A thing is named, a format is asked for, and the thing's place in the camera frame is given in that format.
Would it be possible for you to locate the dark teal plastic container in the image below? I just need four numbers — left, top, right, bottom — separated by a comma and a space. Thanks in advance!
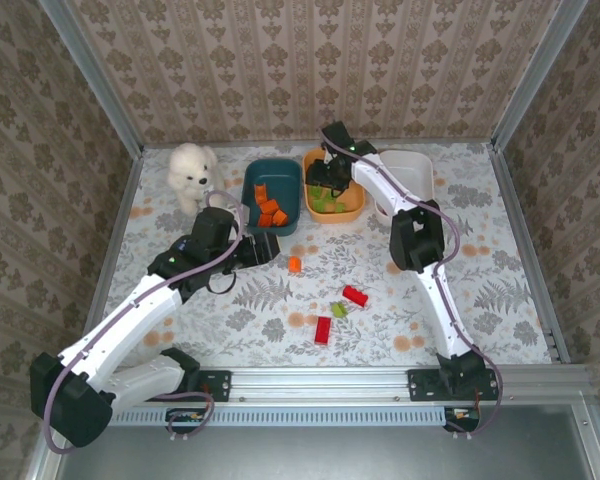
240, 157, 304, 237

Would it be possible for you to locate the orange plastic container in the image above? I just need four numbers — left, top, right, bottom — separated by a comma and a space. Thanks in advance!
302, 146, 367, 225

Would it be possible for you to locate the white plush teddy bear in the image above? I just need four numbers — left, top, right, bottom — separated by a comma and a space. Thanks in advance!
167, 142, 229, 216

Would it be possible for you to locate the white plastic container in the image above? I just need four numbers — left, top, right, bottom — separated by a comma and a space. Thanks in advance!
372, 148, 435, 227

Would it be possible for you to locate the long red lego brick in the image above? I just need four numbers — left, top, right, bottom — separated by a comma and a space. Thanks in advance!
342, 284, 370, 308
314, 315, 333, 346

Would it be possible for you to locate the grey metal panel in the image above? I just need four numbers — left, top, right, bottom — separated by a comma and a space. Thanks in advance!
24, 404, 600, 480

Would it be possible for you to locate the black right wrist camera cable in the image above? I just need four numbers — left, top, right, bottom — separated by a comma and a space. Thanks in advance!
329, 177, 355, 200

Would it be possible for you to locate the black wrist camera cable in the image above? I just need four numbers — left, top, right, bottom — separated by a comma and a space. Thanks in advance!
203, 272, 237, 296
329, 177, 355, 200

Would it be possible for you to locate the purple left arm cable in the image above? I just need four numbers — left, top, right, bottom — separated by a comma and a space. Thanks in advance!
42, 189, 246, 455

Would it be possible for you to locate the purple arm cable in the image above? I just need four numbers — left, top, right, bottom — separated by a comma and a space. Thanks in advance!
42, 189, 246, 455
319, 128, 504, 441

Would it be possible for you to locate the aluminium back frame rail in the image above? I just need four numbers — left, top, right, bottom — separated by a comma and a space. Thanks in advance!
140, 138, 496, 150

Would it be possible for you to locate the aluminium frame rail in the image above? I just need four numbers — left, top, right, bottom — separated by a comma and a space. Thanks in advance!
140, 138, 496, 150
54, 366, 596, 403

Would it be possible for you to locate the black left wrist camera cable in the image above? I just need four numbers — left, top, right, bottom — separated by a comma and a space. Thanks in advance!
203, 272, 237, 296

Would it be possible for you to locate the aluminium left side rail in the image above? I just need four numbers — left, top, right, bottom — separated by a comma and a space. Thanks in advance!
79, 148, 145, 354

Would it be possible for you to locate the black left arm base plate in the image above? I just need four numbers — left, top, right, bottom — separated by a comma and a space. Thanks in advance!
142, 369, 232, 404

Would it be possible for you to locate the aluminium front frame rail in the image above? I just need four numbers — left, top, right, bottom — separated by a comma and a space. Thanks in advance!
54, 366, 596, 403

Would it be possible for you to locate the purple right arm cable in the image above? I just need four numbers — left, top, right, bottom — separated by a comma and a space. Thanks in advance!
319, 128, 504, 441

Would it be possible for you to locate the grey slotted cable duct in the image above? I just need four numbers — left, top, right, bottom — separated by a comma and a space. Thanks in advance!
107, 405, 481, 427

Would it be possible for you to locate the aluminium right side rail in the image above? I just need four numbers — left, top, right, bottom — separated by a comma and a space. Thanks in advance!
487, 143, 572, 365

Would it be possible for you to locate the aluminium left frame post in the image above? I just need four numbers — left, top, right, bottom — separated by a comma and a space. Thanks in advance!
38, 0, 145, 157

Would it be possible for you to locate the aluminium frame post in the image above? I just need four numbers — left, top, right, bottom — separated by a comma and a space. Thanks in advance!
38, 0, 145, 157
490, 0, 592, 151

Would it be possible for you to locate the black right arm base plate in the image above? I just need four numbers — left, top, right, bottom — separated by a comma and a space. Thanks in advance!
407, 368, 501, 402

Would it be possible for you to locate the aluminium right frame post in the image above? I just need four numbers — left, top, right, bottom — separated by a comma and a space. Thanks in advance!
490, 0, 592, 151

